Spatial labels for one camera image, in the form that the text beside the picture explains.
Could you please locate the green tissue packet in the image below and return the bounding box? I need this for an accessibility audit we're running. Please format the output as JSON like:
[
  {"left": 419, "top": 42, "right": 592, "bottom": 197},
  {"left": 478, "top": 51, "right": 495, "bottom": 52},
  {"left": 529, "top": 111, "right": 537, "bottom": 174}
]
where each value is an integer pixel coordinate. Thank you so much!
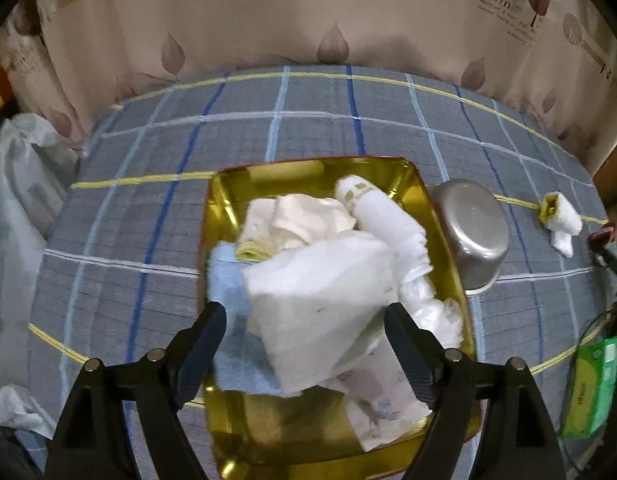
[{"left": 561, "top": 336, "right": 617, "bottom": 441}]

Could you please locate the beige leaf-print curtain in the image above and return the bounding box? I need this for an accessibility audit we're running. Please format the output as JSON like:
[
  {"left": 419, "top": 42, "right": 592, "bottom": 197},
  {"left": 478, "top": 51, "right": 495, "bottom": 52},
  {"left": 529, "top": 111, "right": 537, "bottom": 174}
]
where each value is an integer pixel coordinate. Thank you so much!
[{"left": 3, "top": 0, "right": 617, "bottom": 161}]

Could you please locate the white towel with yellow edge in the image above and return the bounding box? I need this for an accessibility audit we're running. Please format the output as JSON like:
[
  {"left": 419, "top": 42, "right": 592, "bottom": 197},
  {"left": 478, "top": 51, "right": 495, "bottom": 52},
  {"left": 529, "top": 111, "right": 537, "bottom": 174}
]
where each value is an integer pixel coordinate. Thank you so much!
[{"left": 236, "top": 197, "right": 279, "bottom": 263}]

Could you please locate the white crinkled plastic bag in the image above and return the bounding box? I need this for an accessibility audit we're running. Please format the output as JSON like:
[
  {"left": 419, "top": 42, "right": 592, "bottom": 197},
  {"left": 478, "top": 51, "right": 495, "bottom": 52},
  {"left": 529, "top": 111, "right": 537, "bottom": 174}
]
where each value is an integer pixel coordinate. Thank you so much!
[{"left": 399, "top": 270, "right": 464, "bottom": 351}]

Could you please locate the small rolled white towel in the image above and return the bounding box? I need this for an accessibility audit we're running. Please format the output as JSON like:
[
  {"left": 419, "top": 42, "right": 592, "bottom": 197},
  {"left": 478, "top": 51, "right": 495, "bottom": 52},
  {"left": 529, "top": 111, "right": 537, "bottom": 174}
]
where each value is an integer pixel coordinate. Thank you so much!
[{"left": 539, "top": 191, "right": 583, "bottom": 259}]

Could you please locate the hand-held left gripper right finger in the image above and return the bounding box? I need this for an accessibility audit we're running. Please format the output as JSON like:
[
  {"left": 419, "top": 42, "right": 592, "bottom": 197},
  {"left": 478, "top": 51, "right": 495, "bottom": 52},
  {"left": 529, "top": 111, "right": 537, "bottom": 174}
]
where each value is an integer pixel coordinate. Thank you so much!
[{"left": 383, "top": 301, "right": 569, "bottom": 480}]

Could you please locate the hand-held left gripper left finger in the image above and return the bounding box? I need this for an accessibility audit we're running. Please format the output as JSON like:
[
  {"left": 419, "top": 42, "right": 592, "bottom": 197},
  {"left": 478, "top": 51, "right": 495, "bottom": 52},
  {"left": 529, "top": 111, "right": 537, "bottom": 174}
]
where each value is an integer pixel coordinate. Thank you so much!
[{"left": 43, "top": 301, "right": 228, "bottom": 480}]

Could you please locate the light blue towel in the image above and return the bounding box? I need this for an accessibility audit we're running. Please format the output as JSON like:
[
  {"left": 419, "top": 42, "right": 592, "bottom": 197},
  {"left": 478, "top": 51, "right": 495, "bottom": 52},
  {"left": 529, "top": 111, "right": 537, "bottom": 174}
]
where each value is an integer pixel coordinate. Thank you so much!
[{"left": 206, "top": 240, "right": 289, "bottom": 396}]

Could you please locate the crumpled white plastic bag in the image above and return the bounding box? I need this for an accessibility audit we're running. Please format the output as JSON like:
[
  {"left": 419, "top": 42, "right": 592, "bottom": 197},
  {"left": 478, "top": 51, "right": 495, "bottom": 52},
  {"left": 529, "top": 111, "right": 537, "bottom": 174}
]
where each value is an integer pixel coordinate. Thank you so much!
[{"left": 0, "top": 384, "right": 56, "bottom": 441}]

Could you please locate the white towel gold print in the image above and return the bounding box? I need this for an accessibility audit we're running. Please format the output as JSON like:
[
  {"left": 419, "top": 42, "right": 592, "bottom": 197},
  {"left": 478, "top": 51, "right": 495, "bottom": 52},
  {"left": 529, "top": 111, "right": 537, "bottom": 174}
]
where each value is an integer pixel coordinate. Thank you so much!
[{"left": 335, "top": 174, "right": 434, "bottom": 286}]

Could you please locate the cream cloth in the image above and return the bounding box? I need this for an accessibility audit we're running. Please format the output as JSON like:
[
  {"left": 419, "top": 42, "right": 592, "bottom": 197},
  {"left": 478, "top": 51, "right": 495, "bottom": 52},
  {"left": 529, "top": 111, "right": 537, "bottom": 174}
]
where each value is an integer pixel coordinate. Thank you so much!
[{"left": 266, "top": 194, "right": 359, "bottom": 251}]

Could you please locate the stainless steel bowl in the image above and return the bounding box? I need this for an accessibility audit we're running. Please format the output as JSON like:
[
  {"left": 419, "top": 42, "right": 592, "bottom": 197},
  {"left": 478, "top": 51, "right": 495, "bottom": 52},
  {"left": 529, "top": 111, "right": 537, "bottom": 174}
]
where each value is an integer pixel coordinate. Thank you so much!
[{"left": 433, "top": 178, "right": 510, "bottom": 292}]

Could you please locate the grey plaid bed sheet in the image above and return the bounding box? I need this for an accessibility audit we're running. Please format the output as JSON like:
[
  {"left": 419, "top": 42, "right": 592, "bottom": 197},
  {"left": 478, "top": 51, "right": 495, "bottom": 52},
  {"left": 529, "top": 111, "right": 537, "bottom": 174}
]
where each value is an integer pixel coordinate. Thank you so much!
[{"left": 27, "top": 65, "right": 609, "bottom": 480}]

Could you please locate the large white plastic bag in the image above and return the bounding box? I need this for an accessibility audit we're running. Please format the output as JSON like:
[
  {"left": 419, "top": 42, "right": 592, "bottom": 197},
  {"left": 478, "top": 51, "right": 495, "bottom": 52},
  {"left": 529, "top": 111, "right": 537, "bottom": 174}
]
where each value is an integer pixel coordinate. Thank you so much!
[{"left": 0, "top": 112, "right": 82, "bottom": 341}]

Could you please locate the white flower-print pad packet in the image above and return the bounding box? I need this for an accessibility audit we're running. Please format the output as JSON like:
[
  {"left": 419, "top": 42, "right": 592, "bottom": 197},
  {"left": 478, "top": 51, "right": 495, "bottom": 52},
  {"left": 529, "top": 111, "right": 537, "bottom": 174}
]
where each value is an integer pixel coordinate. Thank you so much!
[{"left": 323, "top": 345, "right": 434, "bottom": 453}]

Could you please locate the gold tray with red sides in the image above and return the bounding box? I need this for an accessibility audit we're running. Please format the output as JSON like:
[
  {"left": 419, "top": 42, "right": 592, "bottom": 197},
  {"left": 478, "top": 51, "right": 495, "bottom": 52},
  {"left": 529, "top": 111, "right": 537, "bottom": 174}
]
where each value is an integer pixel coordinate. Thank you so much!
[{"left": 201, "top": 156, "right": 484, "bottom": 478}]

